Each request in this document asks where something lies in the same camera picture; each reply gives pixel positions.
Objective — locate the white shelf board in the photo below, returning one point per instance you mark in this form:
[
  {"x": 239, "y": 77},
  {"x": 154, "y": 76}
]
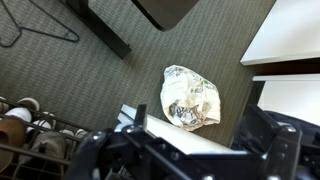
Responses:
[
  {"x": 293, "y": 96},
  {"x": 286, "y": 30}
]

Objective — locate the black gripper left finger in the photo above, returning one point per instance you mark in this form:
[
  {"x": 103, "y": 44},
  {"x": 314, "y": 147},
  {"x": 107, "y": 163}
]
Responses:
[{"x": 100, "y": 150}]

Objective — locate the brown leather shoe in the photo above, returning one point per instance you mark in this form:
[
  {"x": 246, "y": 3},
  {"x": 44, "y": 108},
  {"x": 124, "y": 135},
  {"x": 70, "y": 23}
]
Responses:
[{"x": 10, "y": 133}]

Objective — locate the black garment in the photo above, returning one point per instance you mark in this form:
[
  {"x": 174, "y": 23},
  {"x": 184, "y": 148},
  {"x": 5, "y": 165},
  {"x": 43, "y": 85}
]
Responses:
[{"x": 310, "y": 128}]

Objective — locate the black furniture leg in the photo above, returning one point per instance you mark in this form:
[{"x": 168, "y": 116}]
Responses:
[{"x": 100, "y": 30}]

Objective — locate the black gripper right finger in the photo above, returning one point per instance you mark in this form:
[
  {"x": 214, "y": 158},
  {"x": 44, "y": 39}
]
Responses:
[{"x": 283, "y": 150}]

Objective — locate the crumpled white plastic bag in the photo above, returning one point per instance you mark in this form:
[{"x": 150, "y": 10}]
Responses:
[{"x": 190, "y": 96}]

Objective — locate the dark brown table top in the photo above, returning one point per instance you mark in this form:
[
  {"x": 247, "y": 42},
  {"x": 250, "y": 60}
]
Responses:
[{"x": 166, "y": 11}]

